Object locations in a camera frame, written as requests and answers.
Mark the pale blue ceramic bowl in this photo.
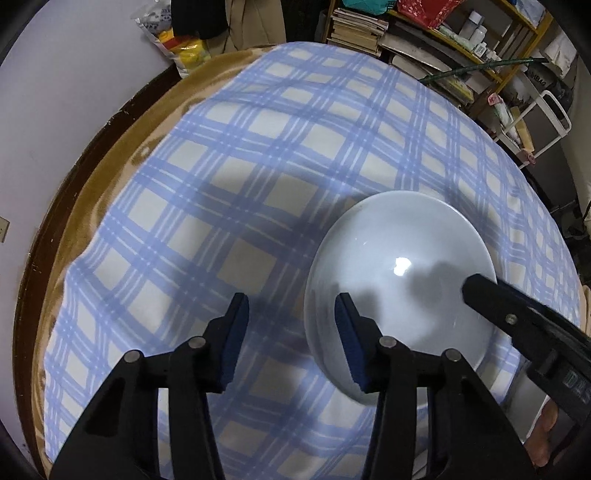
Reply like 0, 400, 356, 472
304, 191, 496, 406

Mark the bare hand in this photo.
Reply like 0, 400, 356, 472
524, 400, 559, 467

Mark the white metal rack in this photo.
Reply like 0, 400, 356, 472
488, 90, 572, 169

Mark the blue white plaid cloth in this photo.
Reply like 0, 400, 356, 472
43, 43, 581, 479

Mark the brown blanket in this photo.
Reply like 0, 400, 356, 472
31, 47, 267, 475

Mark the yellow metal shelf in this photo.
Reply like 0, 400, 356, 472
322, 1, 553, 118

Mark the red basket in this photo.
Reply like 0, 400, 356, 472
397, 0, 463, 29

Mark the stack of old books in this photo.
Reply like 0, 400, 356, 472
327, 8, 389, 58

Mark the yellow white snack bag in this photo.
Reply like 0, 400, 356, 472
131, 1, 211, 78

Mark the green hose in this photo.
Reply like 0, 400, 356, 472
419, 57, 551, 85

